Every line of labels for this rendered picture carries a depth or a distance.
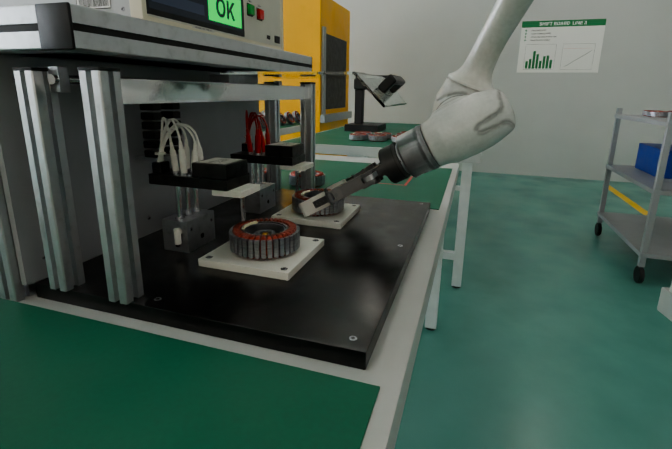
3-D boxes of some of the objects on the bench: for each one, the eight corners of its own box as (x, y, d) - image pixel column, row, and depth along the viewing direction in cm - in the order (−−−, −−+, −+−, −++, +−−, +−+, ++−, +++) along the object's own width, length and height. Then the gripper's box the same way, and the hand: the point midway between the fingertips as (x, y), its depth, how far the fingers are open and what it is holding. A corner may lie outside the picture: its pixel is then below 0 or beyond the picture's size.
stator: (350, 205, 93) (350, 189, 92) (334, 219, 83) (334, 201, 82) (304, 201, 97) (304, 185, 96) (283, 213, 86) (283, 196, 85)
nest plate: (324, 245, 72) (324, 238, 72) (288, 281, 59) (288, 273, 58) (248, 235, 77) (248, 228, 77) (198, 266, 63) (197, 258, 63)
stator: (311, 242, 70) (311, 221, 69) (277, 266, 60) (276, 242, 59) (256, 232, 75) (255, 213, 74) (215, 254, 65) (213, 231, 64)
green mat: (452, 169, 160) (452, 168, 160) (438, 210, 103) (439, 209, 103) (238, 154, 188) (238, 154, 188) (136, 180, 132) (136, 179, 132)
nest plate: (360, 209, 95) (360, 204, 94) (340, 229, 81) (340, 223, 81) (299, 203, 99) (299, 198, 99) (271, 221, 85) (271, 215, 85)
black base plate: (429, 211, 102) (430, 202, 102) (365, 371, 43) (366, 352, 43) (259, 194, 116) (259, 186, 116) (36, 297, 57) (34, 282, 57)
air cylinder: (276, 205, 97) (275, 182, 96) (260, 214, 90) (259, 189, 89) (256, 203, 99) (256, 180, 97) (240, 211, 92) (239, 187, 90)
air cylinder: (216, 238, 75) (214, 209, 73) (189, 253, 68) (187, 221, 66) (192, 235, 76) (190, 206, 75) (164, 249, 69) (161, 218, 68)
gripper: (402, 188, 71) (299, 235, 79) (420, 166, 92) (337, 205, 101) (382, 148, 70) (280, 201, 79) (404, 136, 92) (323, 178, 100)
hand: (319, 200), depth 89 cm, fingers closed on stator, 11 cm apart
